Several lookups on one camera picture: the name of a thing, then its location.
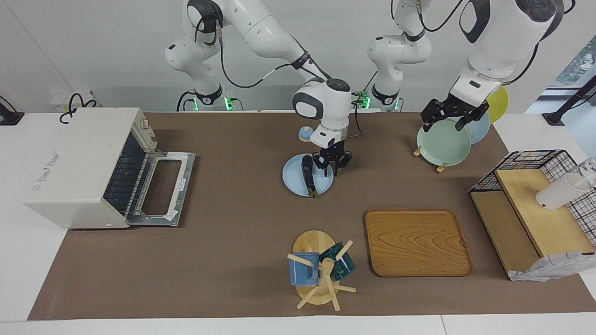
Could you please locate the dark green mug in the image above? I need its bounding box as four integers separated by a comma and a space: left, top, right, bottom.
319, 242, 356, 281

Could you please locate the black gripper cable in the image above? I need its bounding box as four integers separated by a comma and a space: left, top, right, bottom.
195, 18, 332, 89
417, 0, 466, 33

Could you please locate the white toaster oven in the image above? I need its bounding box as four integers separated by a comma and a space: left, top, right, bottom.
23, 108, 158, 229

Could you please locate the grey patterned cloth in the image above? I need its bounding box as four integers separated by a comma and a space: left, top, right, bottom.
508, 250, 596, 282

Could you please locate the yellow plate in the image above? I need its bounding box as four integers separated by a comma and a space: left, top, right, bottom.
486, 86, 509, 124

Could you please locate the brown table mat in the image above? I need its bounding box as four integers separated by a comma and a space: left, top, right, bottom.
27, 112, 596, 321

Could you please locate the wooden mug tree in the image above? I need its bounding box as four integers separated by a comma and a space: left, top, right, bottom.
287, 230, 357, 312

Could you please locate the dark purple eggplant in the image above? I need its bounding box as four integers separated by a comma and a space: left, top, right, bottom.
301, 155, 319, 198

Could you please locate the blue mug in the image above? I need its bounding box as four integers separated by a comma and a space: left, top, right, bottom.
289, 252, 320, 287

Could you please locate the black right base cable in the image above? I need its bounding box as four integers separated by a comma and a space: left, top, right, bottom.
176, 90, 196, 112

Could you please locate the wooden serving tray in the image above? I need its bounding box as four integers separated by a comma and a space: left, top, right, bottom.
365, 209, 474, 278

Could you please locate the light blue racked plate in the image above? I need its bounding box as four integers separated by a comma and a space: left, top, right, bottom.
449, 112, 491, 145

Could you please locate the wooden two-tier shelf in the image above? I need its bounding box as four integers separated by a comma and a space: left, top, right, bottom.
469, 168, 596, 280

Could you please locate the black oven power cord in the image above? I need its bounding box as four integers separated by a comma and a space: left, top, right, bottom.
59, 93, 98, 124

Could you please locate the black wire basket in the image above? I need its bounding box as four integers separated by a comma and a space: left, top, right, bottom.
469, 149, 596, 247

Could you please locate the glass oven door with handle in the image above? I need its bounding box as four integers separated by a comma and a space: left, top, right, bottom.
127, 150, 196, 228

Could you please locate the black camera stand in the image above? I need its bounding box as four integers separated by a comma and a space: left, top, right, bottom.
542, 74, 596, 126

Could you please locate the clear glass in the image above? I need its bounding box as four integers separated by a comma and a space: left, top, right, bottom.
577, 157, 596, 189

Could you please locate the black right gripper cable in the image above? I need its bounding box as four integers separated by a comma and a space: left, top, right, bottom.
195, 18, 332, 89

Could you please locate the black base cable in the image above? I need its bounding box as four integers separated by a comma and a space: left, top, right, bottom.
176, 90, 196, 112
334, 91, 369, 110

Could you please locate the black clamp mount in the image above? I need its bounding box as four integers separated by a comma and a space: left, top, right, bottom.
0, 95, 25, 126

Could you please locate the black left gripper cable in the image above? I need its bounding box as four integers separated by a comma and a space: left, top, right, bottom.
417, 0, 466, 33

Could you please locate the white plastic cup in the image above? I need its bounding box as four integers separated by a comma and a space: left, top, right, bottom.
535, 173, 592, 210

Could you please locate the wooden plate rack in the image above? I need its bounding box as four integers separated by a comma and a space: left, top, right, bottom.
413, 145, 447, 174

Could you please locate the black left base cable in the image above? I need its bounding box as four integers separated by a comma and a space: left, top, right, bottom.
334, 91, 369, 110

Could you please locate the metal oven wire rack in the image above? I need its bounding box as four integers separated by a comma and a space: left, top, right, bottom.
103, 135, 154, 215

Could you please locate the pale green plate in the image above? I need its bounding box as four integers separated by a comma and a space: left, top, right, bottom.
416, 119, 472, 167

